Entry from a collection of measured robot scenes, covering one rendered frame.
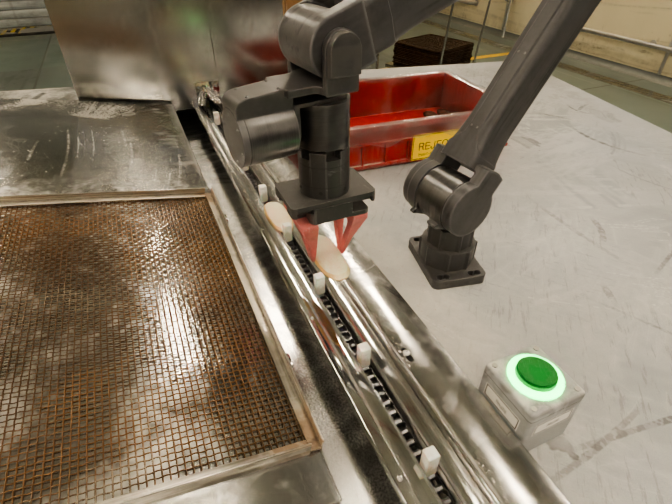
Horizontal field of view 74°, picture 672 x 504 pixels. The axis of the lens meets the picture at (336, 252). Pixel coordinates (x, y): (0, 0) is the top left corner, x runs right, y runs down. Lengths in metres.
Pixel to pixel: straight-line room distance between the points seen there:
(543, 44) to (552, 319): 0.36
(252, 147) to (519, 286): 0.47
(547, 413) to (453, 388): 0.09
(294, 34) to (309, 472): 0.39
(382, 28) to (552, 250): 0.51
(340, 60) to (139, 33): 0.86
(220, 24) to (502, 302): 0.93
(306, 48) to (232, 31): 0.85
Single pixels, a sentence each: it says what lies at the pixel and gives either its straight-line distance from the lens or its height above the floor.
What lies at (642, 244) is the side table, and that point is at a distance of 0.92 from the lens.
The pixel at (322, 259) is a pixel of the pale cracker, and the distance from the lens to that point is 0.55.
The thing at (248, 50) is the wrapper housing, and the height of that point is 0.99.
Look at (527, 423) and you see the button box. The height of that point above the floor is 0.88.
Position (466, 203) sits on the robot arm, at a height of 0.97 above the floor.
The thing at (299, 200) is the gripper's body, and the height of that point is 1.02.
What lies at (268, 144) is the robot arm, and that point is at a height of 1.10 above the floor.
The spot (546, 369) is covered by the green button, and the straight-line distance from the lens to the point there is 0.51.
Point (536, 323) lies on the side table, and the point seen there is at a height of 0.82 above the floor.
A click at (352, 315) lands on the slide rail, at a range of 0.59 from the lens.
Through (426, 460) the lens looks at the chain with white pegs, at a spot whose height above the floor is 0.87.
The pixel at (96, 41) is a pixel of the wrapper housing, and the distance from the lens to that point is 1.24.
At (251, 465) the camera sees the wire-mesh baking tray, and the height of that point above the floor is 0.91.
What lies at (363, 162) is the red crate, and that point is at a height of 0.84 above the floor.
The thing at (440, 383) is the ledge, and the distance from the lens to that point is 0.52.
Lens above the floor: 1.27
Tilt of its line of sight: 37 degrees down
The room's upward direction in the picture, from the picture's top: straight up
